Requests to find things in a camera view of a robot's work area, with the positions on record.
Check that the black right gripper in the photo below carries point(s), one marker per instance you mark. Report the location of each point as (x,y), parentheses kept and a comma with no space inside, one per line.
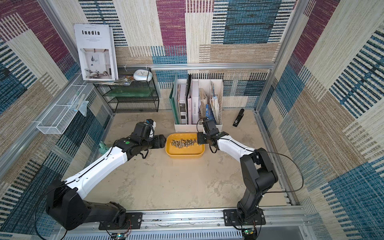
(202,138)

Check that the white pink book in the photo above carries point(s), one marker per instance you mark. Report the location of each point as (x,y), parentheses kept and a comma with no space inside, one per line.
(193,102)

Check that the white round alarm clock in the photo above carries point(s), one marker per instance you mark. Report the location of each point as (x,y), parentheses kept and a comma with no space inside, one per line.
(143,75)

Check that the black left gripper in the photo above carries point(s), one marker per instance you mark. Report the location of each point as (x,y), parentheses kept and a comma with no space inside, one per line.
(159,141)

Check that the green spray bottle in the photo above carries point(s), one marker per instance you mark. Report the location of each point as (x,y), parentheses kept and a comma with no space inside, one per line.
(103,148)

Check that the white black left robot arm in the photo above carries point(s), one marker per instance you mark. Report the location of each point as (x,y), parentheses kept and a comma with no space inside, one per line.
(66,199)

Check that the black wire mesh shelf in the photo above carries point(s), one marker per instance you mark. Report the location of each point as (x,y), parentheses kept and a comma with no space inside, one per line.
(126,95)

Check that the white Inedia magazine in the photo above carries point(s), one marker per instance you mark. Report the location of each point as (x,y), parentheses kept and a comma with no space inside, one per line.
(97,55)

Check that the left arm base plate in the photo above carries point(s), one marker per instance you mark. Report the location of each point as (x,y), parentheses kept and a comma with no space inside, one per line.
(123,222)

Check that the white wire wall basket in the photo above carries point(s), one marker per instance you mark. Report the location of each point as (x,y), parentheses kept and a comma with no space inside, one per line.
(58,118)

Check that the yellow oval storage tray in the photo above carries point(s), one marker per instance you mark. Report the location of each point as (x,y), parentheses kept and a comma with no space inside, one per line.
(193,152)

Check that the green folder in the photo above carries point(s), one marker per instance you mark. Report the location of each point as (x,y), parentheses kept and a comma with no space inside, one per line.
(173,100)

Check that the black stapler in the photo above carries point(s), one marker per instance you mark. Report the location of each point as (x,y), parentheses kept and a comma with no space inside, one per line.
(239,117)

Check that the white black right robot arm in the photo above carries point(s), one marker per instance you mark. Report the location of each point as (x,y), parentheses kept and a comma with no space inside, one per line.
(258,171)

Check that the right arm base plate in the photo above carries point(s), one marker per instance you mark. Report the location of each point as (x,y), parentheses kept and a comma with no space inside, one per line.
(233,217)

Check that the blue booklet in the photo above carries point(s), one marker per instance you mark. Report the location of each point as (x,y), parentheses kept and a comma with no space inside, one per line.
(209,113)

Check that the white perforated file organizer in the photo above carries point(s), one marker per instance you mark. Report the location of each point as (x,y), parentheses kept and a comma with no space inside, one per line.
(210,92)

